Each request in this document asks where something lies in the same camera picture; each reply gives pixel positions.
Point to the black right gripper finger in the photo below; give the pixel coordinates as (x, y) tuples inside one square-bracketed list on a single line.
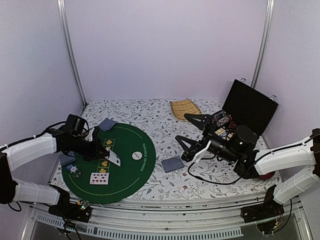
[(187, 144), (199, 120)]

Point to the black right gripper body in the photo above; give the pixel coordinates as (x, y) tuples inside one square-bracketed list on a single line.
[(208, 132)]

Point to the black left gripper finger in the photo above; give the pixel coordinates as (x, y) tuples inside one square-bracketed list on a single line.
[(102, 150), (102, 155)]

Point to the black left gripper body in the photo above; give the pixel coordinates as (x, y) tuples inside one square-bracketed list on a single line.
[(87, 149)]

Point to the clubs face-up card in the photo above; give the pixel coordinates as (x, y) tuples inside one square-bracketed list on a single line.
[(113, 157)]

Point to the eight of diamonds card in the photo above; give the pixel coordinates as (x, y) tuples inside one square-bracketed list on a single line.
[(99, 178)]

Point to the poker chip stack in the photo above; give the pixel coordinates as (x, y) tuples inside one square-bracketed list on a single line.
[(75, 172)]

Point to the blue small blind button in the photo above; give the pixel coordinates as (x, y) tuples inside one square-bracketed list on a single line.
[(70, 166)]

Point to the blue patterned card deck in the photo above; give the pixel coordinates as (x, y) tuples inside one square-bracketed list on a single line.
[(172, 164)]

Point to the white dealer button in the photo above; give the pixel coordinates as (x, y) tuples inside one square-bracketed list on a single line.
[(137, 155)]

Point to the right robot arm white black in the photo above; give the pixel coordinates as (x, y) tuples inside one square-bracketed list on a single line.
[(239, 149)]

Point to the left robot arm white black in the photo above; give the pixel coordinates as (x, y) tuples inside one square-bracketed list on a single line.
[(73, 135)]

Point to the woven bamboo tray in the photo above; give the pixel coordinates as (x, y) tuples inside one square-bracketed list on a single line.
[(181, 107)]

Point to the round green poker mat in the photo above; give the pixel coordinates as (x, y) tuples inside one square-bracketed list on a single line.
[(125, 180)]

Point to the black poker chip case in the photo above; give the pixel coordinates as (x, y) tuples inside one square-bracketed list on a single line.
[(249, 107)]

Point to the red floral round cushion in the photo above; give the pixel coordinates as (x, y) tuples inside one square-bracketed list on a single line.
[(267, 176)]

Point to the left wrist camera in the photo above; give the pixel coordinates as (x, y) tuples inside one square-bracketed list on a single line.
[(92, 134)]

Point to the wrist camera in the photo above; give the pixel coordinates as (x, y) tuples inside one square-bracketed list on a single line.
[(196, 156), (92, 134)]

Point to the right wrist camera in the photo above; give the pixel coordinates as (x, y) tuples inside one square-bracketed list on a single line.
[(196, 156)]

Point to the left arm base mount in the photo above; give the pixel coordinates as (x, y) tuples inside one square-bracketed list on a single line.
[(64, 208)]

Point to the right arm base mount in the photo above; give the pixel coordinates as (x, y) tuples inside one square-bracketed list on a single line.
[(268, 209)]

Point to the left aluminium frame post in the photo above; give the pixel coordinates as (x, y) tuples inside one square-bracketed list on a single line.
[(62, 13)]

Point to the aluminium frame post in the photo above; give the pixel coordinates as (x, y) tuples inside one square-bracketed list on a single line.
[(270, 4), (62, 13)]

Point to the right aluminium frame post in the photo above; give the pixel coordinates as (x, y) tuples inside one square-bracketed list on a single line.
[(270, 4)]

